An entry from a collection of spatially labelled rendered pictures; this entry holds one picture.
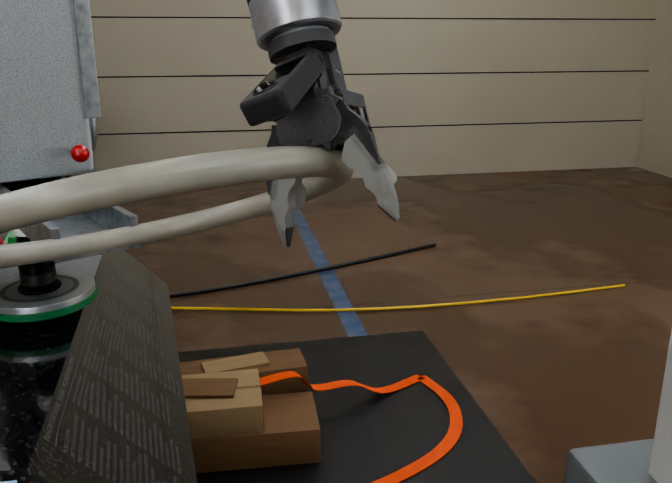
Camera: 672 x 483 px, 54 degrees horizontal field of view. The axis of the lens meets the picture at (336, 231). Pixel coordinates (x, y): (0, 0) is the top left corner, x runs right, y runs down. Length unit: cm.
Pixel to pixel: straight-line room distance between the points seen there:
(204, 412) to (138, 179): 166
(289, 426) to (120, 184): 175
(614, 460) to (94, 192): 70
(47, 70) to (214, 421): 126
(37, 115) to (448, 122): 560
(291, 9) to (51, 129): 74
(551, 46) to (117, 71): 411
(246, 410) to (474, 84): 504
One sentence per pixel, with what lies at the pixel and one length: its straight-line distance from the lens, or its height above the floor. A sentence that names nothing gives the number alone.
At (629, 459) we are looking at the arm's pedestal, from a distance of 95.
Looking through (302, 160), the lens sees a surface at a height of 125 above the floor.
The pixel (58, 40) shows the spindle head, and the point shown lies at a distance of 131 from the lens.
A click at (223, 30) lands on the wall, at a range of 617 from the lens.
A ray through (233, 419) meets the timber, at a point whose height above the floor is 20.
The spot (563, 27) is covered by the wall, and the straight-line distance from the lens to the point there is 706.
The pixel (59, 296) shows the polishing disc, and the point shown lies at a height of 86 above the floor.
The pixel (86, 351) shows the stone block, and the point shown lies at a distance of 136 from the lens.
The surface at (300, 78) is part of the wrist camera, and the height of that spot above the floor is 132.
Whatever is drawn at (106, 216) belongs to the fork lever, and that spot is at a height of 108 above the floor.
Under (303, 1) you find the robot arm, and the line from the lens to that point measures 67.
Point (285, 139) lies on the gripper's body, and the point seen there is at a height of 126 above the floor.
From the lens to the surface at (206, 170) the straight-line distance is 55.
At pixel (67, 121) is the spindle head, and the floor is 121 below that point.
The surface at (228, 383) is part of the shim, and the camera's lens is 226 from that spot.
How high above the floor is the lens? 136
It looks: 17 degrees down
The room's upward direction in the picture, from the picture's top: straight up
